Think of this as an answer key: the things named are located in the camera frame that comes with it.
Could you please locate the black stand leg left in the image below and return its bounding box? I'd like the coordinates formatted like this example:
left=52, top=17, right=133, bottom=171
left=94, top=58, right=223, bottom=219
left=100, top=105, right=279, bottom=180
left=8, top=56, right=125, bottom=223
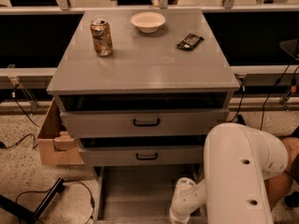
left=0, top=178, right=64, bottom=224

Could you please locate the grey bottom drawer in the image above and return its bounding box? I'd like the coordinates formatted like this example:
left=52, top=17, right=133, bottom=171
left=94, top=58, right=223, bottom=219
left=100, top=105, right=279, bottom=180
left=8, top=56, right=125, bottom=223
left=93, top=164, right=203, bottom=224

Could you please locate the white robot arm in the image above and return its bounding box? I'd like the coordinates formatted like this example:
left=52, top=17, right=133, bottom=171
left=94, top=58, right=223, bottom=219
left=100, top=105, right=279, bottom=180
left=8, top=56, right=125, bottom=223
left=169, top=123, right=289, bottom=224

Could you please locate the black stand leg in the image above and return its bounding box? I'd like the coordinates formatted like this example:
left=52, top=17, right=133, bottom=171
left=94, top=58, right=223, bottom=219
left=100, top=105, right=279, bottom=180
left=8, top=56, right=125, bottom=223
left=0, top=178, right=64, bottom=224
left=236, top=115, right=246, bottom=125

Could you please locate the black stand leg right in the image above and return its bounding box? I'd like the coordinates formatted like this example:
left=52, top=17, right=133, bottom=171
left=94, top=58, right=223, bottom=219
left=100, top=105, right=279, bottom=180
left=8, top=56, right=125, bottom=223
left=236, top=115, right=246, bottom=125

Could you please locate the grey top drawer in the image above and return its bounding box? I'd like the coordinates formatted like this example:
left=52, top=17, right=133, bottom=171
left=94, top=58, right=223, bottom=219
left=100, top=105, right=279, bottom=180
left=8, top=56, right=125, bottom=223
left=61, top=109, right=228, bottom=138

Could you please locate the gold soda can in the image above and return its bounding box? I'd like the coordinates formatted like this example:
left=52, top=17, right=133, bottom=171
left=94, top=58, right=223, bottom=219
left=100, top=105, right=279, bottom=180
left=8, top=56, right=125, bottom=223
left=91, top=19, right=113, bottom=57

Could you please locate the person's bare leg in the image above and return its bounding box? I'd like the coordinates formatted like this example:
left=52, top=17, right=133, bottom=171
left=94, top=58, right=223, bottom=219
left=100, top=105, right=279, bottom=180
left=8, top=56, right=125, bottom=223
left=265, top=137, right=299, bottom=209

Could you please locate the grey drawer cabinet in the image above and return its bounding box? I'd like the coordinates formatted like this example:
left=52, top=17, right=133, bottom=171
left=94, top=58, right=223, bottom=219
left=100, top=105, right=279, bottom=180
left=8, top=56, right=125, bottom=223
left=46, top=8, right=241, bottom=173

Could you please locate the black cable at left wall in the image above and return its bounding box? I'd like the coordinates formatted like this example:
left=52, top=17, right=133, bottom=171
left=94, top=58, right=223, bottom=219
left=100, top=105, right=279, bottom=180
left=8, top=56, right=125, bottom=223
left=0, top=84, right=41, bottom=150

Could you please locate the cardboard box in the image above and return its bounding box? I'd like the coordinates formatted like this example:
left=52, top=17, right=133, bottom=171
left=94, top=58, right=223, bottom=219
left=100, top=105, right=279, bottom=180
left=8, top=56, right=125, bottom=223
left=37, top=101, right=83, bottom=165

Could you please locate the white paper bowl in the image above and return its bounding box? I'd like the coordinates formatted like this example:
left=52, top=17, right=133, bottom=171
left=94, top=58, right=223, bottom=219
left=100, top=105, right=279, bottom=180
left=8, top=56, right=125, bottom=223
left=131, top=12, right=165, bottom=34

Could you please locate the grey middle drawer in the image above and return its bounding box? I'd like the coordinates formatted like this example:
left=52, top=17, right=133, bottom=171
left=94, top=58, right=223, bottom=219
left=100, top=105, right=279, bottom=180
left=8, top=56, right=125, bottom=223
left=79, top=145, right=203, bottom=166

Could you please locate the black snack bar wrapper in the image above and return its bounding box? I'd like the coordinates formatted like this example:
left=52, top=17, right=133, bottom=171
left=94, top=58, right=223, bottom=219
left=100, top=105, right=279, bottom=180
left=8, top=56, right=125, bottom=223
left=177, top=34, right=204, bottom=50

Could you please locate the black cable right of cabinet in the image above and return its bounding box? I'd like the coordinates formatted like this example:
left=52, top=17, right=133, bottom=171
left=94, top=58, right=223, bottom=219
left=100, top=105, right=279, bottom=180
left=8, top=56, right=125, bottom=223
left=225, top=77, right=247, bottom=124

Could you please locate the grey drawer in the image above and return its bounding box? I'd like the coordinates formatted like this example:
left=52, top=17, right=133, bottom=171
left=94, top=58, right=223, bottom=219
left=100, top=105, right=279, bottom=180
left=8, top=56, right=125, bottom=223
left=61, top=109, right=228, bottom=138
left=79, top=145, right=203, bottom=166
left=93, top=164, right=203, bottom=224

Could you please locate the black floor cable left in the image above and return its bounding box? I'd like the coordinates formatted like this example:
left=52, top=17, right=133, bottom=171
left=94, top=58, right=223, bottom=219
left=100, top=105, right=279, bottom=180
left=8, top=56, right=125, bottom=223
left=15, top=179, right=96, bottom=224

